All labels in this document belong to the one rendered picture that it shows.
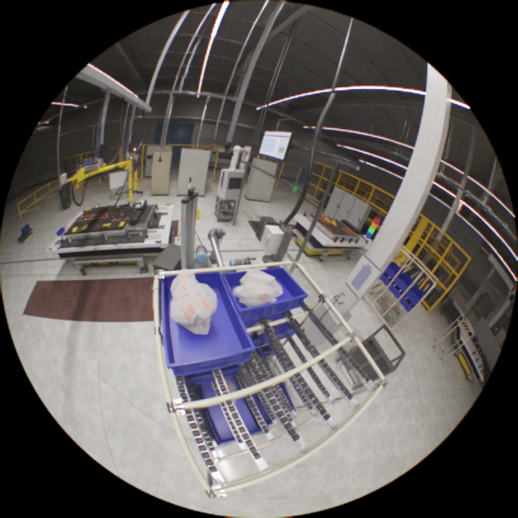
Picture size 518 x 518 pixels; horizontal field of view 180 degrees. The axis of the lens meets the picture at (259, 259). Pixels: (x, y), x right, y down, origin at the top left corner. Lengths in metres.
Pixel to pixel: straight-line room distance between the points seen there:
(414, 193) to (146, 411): 3.77
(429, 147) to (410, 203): 0.66
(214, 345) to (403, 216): 1.88
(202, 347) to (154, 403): 1.71
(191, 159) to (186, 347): 6.91
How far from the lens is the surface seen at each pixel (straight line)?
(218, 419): 1.61
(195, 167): 7.32
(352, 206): 8.92
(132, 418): 2.62
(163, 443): 2.54
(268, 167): 8.08
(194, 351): 0.91
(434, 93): 2.44
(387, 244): 1.87
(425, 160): 1.95
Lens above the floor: 2.39
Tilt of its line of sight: 36 degrees down
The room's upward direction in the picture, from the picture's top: 18 degrees clockwise
